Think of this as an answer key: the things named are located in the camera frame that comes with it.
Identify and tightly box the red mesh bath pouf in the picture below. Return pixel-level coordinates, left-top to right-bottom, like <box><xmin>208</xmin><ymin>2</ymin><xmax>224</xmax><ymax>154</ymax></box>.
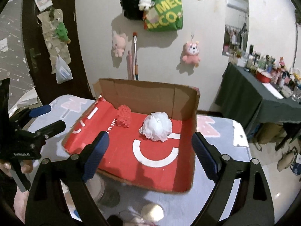
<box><xmin>116</xmin><ymin>105</ymin><xmax>131</xmax><ymax>128</ymax></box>

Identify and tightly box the white mesh bath pouf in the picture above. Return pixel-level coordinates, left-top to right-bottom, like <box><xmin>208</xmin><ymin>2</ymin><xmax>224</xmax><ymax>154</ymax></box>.
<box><xmin>139</xmin><ymin>112</ymin><xmax>173</xmax><ymax>142</ymax></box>

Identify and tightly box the left hand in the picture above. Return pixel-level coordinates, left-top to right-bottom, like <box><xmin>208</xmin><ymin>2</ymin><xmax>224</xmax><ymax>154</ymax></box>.
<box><xmin>0</xmin><ymin>159</ymin><xmax>34</xmax><ymax>176</ymax></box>

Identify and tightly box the white plastic bag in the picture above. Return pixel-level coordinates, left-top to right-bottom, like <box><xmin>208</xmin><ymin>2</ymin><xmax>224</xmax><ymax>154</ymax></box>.
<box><xmin>56</xmin><ymin>55</ymin><xmax>73</xmax><ymax>84</ymax></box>

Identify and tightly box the light blue table cover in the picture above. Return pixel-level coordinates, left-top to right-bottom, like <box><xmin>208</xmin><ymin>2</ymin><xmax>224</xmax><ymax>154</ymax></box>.
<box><xmin>29</xmin><ymin>95</ymin><xmax>251</xmax><ymax>225</ymax></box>

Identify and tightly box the green plush on door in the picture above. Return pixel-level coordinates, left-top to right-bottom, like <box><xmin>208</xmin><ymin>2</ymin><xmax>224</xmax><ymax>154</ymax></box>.
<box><xmin>55</xmin><ymin>22</ymin><xmax>71</xmax><ymax>44</ymax></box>

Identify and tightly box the beige round sponge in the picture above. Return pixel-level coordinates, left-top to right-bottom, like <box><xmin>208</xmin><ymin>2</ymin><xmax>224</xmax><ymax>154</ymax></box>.
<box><xmin>141</xmin><ymin>203</ymin><xmax>164</xmax><ymax>222</ymax></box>

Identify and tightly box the red lined cardboard box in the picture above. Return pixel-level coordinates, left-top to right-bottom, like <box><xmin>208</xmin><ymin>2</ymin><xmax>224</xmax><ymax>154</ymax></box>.
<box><xmin>62</xmin><ymin>79</ymin><xmax>200</xmax><ymax>193</ymax></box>

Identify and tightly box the pale pink bunny plush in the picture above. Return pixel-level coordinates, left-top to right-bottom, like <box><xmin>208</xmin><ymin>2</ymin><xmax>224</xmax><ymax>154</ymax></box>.
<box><xmin>112</xmin><ymin>31</ymin><xmax>128</xmax><ymax>58</ymax></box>

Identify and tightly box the dark cloth covered table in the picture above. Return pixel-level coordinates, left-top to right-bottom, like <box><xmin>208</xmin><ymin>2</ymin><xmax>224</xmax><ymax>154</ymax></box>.
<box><xmin>215</xmin><ymin>63</ymin><xmax>300</xmax><ymax>133</ymax></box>

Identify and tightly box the red bowl on table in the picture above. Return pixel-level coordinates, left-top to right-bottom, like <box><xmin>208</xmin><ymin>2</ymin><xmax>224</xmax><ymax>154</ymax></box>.
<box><xmin>256</xmin><ymin>69</ymin><xmax>272</xmax><ymax>83</ymax></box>

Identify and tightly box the green tote bag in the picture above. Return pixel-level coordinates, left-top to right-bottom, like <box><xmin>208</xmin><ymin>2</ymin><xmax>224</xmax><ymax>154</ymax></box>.
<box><xmin>143</xmin><ymin>0</ymin><xmax>183</xmax><ymax>32</ymax></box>

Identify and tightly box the pink bear plush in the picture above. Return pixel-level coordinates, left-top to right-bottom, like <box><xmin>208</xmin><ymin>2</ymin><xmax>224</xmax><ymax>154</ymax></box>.
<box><xmin>182</xmin><ymin>41</ymin><xmax>201</xmax><ymax>67</ymax></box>

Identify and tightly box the broom handle red tip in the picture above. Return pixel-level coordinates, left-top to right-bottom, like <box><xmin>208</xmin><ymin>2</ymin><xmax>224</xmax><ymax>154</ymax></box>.
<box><xmin>133</xmin><ymin>32</ymin><xmax>139</xmax><ymax>81</ymax></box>

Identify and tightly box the black bag on wall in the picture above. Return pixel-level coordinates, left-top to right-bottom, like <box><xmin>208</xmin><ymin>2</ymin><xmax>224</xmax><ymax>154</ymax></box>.
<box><xmin>120</xmin><ymin>0</ymin><xmax>144</xmax><ymax>21</ymax></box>

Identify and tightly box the small white plush keychain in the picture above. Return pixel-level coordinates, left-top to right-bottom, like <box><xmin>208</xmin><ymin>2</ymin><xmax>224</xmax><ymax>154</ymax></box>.
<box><xmin>138</xmin><ymin>0</ymin><xmax>154</xmax><ymax>11</ymax></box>

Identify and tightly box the wall mirror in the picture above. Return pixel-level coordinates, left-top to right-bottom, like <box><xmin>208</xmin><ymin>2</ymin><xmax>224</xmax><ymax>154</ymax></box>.
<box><xmin>222</xmin><ymin>0</ymin><xmax>249</xmax><ymax>56</ymax></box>

